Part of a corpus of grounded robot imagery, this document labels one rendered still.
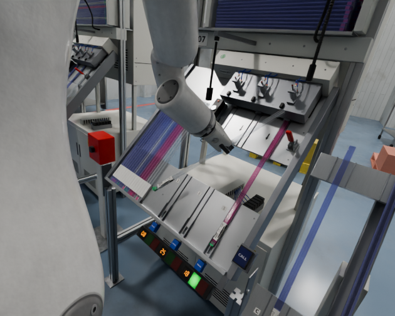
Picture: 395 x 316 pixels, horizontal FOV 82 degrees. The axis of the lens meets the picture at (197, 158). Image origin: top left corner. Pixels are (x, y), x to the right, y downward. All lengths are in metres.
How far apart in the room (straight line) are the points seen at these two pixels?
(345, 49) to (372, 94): 9.04
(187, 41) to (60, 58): 0.28
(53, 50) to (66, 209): 0.11
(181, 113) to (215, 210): 0.38
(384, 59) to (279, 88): 9.12
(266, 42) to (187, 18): 0.63
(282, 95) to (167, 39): 0.53
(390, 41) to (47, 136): 9.95
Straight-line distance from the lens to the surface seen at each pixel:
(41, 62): 0.19
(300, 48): 0.97
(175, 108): 0.51
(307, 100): 0.84
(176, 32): 0.43
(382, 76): 9.96
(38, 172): 0.19
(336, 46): 0.94
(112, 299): 1.54
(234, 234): 0.73
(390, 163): 3.93
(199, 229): 0.78
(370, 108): 10.00
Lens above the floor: 1.27
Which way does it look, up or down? 24 degrees down
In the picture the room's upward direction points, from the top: 7 degrees clockwise
